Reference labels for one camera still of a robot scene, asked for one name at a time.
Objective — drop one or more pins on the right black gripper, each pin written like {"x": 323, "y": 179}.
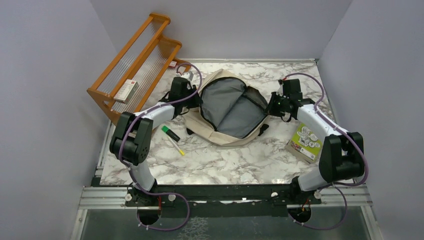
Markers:
{"x": 270, "y": 109}

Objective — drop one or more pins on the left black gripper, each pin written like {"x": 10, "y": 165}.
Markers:
{"x": 196, "y": 102}

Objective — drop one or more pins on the green cartoon book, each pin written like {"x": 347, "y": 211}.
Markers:
{"x": 305, "y": 145}

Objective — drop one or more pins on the beige canvas backpack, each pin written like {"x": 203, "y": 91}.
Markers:
{"x": 232, "y": 113}

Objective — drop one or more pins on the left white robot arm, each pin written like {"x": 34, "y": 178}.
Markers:
{"x": 131, "y": 140}

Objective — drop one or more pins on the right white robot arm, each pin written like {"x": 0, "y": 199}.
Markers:
{"x": 341, "y": 156}

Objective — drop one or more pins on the orange wooden shelf rack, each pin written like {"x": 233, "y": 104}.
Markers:
{"x": 144, "y": 58}

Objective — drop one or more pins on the green black highlighter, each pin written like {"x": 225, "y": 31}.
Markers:
{"x": 170, "y": 133}

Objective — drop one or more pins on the white red small box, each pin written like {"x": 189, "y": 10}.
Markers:
{"x": 126, "y": 92}

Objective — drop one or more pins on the white yellow marker pen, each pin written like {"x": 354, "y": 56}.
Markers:
{"x": 180, "y": 151}

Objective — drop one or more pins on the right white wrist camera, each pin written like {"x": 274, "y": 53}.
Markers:
{"x": 280, "y": 91}

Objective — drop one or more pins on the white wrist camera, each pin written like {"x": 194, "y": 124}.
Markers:
{"x": 188, "y": 75}
{"x": 280, "y": 91}

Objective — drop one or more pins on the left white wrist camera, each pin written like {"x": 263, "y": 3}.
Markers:
{"x": 188, "y": 75}

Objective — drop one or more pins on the black metal base frame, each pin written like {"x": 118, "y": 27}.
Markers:
{"x": 220, "y": 201}

